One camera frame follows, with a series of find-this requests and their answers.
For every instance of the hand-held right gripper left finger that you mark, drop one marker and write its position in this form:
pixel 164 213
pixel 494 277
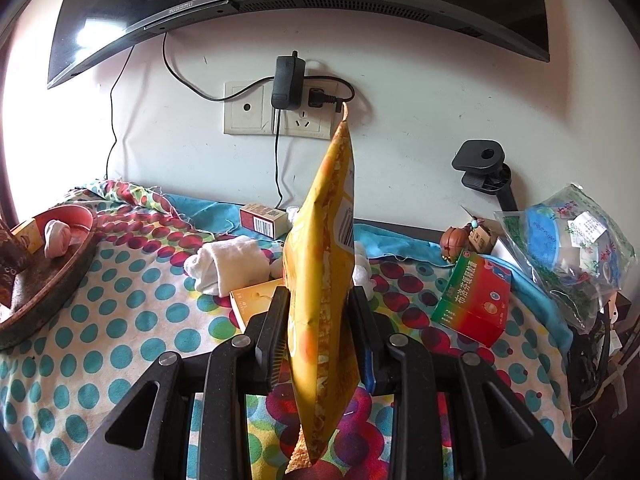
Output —
pixel 272 340

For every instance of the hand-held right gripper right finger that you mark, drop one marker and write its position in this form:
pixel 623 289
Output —
pixel 367 355

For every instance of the yellow cardboard box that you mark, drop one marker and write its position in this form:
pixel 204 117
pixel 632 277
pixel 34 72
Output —
pixel 255 305

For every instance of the white packet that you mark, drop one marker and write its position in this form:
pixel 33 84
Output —
pixel 230 262

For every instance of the yellow snack bag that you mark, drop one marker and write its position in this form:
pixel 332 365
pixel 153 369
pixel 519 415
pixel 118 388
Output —
pixel 320 240

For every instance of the round red basket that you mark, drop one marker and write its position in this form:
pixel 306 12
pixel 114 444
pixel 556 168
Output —
pixel 60 280

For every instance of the white plush toy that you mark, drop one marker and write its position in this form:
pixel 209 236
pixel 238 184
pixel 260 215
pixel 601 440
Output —
pixel 362 272

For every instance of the green and red medicine box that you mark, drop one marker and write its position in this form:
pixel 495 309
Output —
pixel 470 300

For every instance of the small red box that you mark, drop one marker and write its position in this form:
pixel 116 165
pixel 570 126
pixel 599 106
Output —
pixel 262 220

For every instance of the brown gourd figurine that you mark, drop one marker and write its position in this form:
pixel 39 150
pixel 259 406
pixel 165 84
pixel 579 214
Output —
pixel 455 241

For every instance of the polka dot cloth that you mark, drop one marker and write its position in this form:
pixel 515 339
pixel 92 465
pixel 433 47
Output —
pixel 125 320

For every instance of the small cardboard box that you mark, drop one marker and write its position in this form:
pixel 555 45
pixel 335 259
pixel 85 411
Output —
pixel 487 237

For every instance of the clear plastic bag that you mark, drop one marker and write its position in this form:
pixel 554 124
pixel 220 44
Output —
pixel 565 245

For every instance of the black power adapter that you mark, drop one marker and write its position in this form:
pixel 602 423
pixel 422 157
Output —
pixel 286 80

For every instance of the small yellow box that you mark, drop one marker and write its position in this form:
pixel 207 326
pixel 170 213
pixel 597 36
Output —
pixel 29 234

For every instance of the brown patterned bag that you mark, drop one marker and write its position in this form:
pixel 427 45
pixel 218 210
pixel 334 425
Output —
pixel 12 265

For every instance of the white wall socket plate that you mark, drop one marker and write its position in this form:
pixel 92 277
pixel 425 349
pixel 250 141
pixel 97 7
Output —
pixel 312 122
pixel 245 110

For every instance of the black clamp mount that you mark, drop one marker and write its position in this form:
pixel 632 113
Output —
pixel 480 160

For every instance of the black wall plug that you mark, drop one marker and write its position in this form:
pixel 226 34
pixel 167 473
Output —
pixel 320 97

